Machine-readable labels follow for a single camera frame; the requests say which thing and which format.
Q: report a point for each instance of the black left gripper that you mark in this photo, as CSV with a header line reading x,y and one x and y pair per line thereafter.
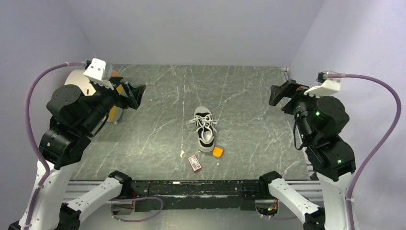
x,y
135,93

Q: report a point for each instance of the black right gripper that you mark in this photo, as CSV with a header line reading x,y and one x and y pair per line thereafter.
x,y
291,88

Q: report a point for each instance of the black and white sneaker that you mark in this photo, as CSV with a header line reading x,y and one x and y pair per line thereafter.
x,y
205,137

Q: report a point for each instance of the white shoelace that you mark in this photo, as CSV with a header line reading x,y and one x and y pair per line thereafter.
x,y
205,122

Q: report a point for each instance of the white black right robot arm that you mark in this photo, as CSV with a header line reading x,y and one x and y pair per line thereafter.
x,y
319,118

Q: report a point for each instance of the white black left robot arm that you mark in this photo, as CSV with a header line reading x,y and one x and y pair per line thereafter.
x,y
76,118

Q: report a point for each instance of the yellow block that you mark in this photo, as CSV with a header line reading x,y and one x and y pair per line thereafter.
x,y
217,151

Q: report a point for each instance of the red and white small box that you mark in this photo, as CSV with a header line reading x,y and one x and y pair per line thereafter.
x,y
194,163

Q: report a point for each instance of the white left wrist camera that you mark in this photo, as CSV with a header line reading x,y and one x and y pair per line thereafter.
x,y
99,72

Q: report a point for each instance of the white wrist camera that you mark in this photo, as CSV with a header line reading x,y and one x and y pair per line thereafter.
x,y
99,72
327,86

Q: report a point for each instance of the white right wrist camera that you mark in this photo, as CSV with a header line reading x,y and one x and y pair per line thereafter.
x,y
327,86

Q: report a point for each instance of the aluminium frame rail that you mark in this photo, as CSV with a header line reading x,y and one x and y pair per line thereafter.
x,y
53,214

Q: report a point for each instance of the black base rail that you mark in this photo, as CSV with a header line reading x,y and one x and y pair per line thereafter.
x,y
200,194

